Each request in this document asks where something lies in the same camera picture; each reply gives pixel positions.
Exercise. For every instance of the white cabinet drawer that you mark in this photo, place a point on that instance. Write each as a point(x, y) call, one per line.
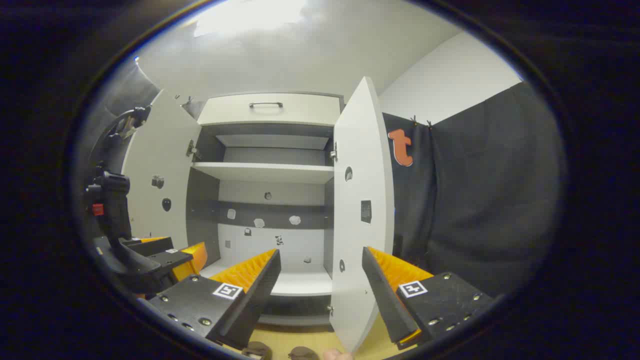
point(225, 112)

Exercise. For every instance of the black backdrop cloth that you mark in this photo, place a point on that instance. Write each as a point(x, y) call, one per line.
point(480, 200)

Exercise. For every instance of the white shoe cabinet door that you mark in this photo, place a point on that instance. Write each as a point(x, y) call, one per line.
point(360, 150)
point(160, 145)

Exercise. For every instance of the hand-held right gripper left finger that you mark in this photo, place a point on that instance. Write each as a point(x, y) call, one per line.
point(260, 295)

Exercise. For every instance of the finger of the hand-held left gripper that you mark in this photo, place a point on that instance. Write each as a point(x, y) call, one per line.
point(172, 260)
point(152, 246)

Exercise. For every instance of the white and grey shoe cabinet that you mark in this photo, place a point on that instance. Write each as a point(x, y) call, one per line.
point(205, 220)

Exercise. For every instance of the brown fuzzy shoe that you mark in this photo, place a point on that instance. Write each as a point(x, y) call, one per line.
point(303, 354)

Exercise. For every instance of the white cabinet shelf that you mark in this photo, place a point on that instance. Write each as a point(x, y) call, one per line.
point(265, 172)

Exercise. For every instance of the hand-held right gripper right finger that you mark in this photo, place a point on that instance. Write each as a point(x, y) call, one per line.
point(385, 300)

